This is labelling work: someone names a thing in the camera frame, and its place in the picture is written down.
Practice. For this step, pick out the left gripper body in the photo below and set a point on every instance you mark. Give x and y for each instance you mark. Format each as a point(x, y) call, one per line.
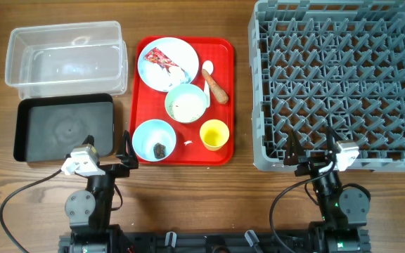
point(118, 171)

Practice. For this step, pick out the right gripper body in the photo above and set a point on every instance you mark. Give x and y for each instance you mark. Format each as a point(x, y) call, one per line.
point(311, 165)

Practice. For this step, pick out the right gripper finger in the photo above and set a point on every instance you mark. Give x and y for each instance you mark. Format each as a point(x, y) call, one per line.
point(331, 139)
point(295, 151)

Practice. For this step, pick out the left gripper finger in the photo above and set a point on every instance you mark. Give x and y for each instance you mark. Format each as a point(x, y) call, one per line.
point(89, 141)
point(126, 153)

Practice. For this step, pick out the green bowl with rice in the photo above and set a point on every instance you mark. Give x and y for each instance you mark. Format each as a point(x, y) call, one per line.
point(185, 103)

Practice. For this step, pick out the yellow plastic cup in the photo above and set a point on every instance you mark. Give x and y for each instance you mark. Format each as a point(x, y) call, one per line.
point(214, 134)

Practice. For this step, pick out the orange carrot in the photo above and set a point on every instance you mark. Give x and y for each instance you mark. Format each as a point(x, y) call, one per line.
point(219, 94)

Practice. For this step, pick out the red snack wrapper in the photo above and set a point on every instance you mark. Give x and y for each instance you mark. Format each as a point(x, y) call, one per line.
point(156, 56)

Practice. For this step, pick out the white plastic spoon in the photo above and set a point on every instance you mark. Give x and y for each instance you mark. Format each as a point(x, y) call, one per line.
point(208, 66)

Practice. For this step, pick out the dark food scrap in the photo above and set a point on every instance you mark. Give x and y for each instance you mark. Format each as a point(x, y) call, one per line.
point(159, 151)

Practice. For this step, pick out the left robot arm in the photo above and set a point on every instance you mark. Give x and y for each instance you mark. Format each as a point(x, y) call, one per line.
point(89, 210)

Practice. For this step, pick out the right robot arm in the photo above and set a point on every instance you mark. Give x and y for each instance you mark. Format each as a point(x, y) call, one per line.
point(343, 207)

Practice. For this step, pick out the grey dishwasher rack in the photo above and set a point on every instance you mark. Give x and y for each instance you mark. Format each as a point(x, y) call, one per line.
point(319, 64)

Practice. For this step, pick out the light blue bowl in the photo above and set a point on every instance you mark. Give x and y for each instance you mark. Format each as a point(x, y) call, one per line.
point(148, 134)

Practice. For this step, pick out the black tray bin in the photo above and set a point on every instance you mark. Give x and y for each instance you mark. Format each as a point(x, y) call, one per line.
point(49, 128)

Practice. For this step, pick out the clear plastic bin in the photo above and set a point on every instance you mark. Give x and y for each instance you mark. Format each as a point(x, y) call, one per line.
point(67, 59)

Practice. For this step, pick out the light blue plate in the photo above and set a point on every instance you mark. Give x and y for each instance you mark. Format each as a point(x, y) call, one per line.
point(181, 52)

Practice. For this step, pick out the red serving tray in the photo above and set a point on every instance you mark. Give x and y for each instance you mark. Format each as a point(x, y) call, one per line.
point(147, 103)

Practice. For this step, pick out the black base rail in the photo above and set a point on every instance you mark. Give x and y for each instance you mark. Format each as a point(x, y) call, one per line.
point(250, 241)

